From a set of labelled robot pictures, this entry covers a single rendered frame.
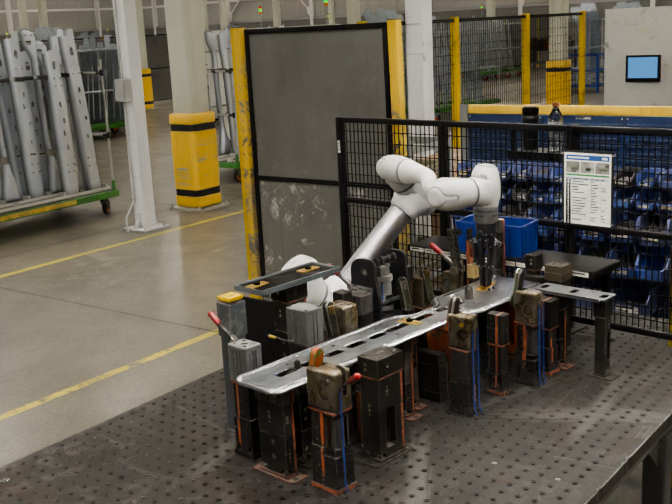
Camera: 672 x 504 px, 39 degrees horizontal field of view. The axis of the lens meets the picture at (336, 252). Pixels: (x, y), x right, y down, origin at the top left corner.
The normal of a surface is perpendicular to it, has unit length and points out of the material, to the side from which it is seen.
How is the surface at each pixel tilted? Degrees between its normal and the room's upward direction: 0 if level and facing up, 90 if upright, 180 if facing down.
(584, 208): 90
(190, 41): 90
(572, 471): 0
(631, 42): 90
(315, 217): 89
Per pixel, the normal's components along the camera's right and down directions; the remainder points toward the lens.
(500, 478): -0.05, -0.97
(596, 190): -0.68, 0.20
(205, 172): 0.81, 0.11
